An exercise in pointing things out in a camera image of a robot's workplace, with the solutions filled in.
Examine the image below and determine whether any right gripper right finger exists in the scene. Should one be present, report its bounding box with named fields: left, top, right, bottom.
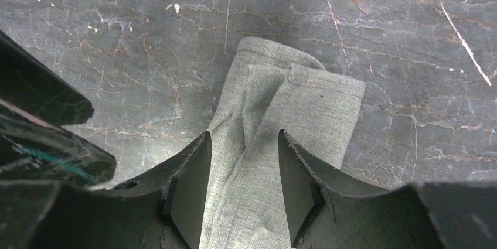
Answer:
left=278, top=131, right=496, bottom=248

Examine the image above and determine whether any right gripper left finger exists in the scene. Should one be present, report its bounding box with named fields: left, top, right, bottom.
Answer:
left=1, top=132, right=212, bottom=248

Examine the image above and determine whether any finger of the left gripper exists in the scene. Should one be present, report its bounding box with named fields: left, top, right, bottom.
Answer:
left=1, top=32, right=94, bottom=126
left=1, top=106, right=117, bottom=186

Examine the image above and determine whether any grey cloth napkin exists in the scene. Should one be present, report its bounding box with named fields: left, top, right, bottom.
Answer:
left=200, top=37, right=366, bottom=248

